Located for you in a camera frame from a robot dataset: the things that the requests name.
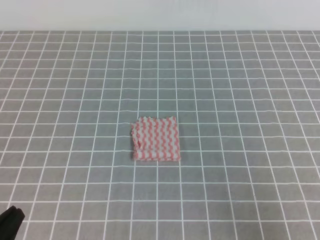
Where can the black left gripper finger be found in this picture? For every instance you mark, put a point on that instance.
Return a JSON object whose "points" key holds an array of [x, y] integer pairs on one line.
{"points": [[8, 224], [19, 217]]}

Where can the pink white wavy towel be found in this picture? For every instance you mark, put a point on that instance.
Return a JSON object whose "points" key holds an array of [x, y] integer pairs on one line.
{"points": [[156, 139]]}

